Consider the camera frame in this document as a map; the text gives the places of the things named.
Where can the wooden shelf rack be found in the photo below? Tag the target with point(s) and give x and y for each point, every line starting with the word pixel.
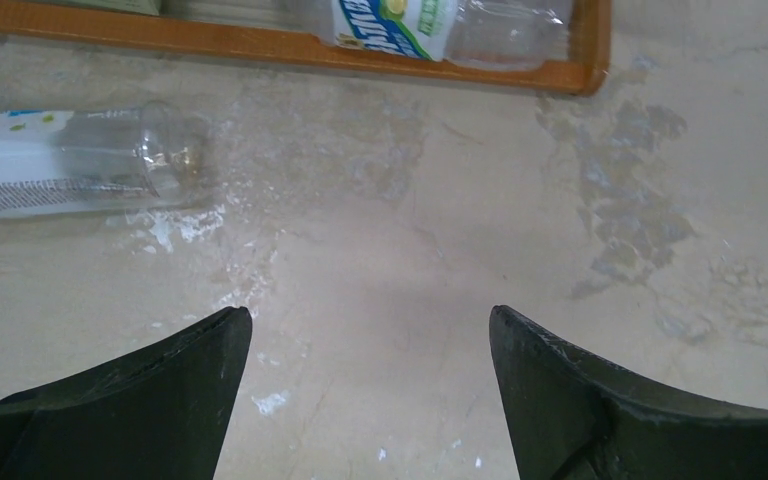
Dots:
pixel 582 72

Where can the blue white label bottle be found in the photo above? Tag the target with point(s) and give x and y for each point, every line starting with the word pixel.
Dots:
pixel 504 36

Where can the clear bottle white label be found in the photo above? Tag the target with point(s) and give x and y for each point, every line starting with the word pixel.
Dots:
pixel 62 162

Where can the green white carton box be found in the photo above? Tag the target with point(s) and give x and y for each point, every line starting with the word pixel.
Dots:
pixel 144 7

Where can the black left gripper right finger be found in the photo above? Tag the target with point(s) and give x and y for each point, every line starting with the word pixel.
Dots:
pixel 572 414

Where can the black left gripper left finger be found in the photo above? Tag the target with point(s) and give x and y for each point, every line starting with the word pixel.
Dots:
pixel 160 412

